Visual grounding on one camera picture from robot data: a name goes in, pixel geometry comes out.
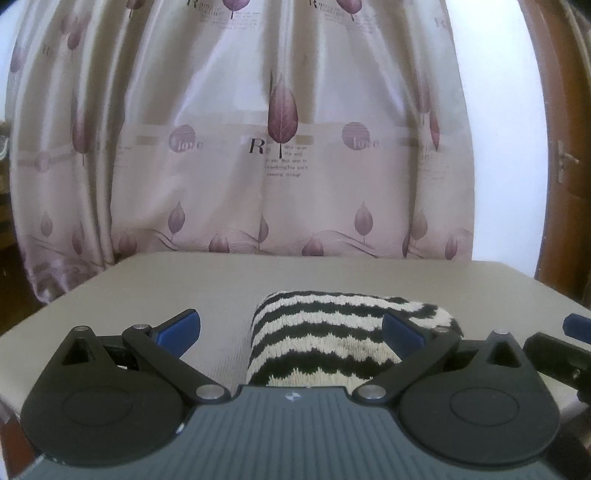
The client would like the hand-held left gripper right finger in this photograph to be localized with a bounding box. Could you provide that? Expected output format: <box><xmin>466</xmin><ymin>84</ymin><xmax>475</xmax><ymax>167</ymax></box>
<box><xmin>352</xmin><ymin>312</ymin><xmax>533</xmax><ymax>408</ymax></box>

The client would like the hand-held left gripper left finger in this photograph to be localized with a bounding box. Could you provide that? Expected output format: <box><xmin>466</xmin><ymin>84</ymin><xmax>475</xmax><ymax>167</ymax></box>
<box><xmin>59</xmin><ymin>307</ymin><xmax>232</xmax><ymax>407</ymax></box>

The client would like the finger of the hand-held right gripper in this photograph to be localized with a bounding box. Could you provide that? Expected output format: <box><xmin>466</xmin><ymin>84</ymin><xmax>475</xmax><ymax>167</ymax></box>
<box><xmin>523</xmin><ymin>332</ymin><xmax>591</xmax><ymax>394</ymax></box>
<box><xmin>562</xmin><ymin>312</ymin><xmax>591</xmax><ymax>341</ymax></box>

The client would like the black white striped knit sweater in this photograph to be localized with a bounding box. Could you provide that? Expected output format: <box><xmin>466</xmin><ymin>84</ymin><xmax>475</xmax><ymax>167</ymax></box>
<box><xmin>246</xmin><ymin>289</ymin><xmax>465</xmax><ymax>389</ymax></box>

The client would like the pink leaf print curtain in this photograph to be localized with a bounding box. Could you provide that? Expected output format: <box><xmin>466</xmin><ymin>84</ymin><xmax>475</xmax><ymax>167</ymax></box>
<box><xmin>4</xmin><ymin>0</ymin><xmax>477</xmax><ymax>306</ymax></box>

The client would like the brown wooden door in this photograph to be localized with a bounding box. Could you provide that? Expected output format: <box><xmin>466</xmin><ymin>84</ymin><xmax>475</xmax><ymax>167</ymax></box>
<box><xmin>521</xmin><ymin>0</ymin><xmax>591</xmax><ymax>311</ymax></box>

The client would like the brass door handle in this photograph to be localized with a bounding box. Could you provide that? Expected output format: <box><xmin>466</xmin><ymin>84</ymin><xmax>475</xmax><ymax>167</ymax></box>
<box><xmin>555</xmin><ymin>140</ymin><xmax>581</xmax><ymax>184</ymax></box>

